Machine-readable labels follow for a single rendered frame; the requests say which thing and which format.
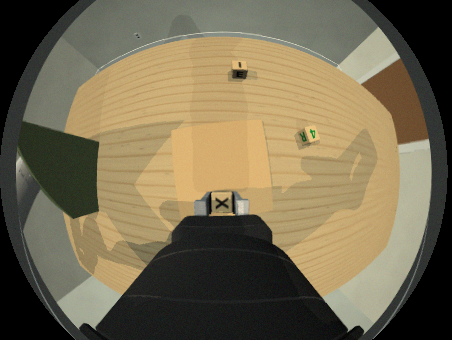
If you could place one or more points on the tan letter block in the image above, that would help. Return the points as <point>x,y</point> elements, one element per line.
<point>308,135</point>
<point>221,201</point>
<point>239,69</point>

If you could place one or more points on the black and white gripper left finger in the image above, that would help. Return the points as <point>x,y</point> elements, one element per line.
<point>203,207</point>

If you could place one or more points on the tan flat mat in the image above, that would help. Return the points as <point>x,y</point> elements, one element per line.
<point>222,156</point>

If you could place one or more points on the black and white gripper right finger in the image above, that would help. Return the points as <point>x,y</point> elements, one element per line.
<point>242,205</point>

